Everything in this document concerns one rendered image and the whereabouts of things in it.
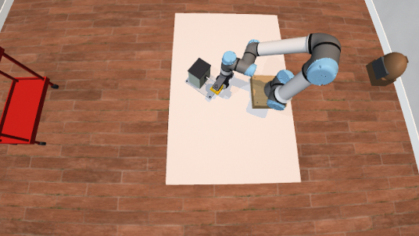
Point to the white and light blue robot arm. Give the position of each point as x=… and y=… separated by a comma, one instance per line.
x=323, y=65

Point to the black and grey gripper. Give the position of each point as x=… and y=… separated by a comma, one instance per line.
x=226, y=84

